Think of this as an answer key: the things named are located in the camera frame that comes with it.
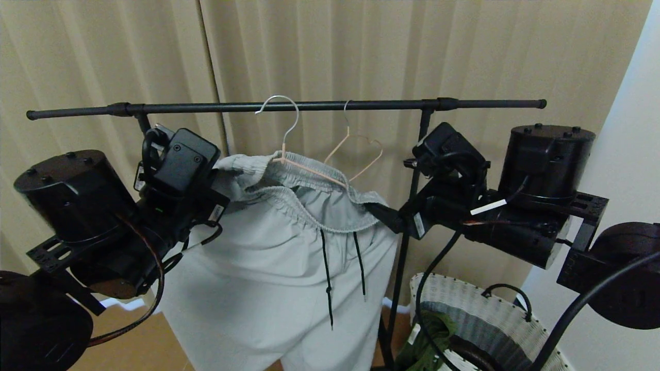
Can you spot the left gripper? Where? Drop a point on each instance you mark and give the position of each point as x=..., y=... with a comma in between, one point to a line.
x=108, y=268

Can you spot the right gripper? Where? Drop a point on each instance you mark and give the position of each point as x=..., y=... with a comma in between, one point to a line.
x=515, y=242

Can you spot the green garment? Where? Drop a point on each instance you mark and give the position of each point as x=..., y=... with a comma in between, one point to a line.
x=433, y=335

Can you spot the pale grey shorts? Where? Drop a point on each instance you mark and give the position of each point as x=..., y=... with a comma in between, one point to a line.
x=268, y=268

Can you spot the pink clothes hanger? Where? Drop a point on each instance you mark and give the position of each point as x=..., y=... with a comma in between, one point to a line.
x=309, y=172
x=348, y=132

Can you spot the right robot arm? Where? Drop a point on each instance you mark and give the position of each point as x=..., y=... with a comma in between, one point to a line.
x=546, y=159

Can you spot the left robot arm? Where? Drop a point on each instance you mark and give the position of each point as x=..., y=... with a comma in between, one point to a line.
x=72, y=196

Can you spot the white laundry basket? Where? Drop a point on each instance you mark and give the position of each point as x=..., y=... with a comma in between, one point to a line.
x=464, y=293

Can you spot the black clothes rack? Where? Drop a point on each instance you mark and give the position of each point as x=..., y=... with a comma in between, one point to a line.
x=206, y=107

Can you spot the grey curtain pull rod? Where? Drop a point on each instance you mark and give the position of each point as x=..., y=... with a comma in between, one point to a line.
x=211, y=72

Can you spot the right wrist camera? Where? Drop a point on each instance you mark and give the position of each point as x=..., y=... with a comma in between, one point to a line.
x=448, y=149

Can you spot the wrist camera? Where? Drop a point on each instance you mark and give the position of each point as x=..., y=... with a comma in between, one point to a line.
x=448, y=149
x=183, y=159

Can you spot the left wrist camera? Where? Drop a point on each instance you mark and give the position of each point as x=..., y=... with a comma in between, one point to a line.
x=183, y=159

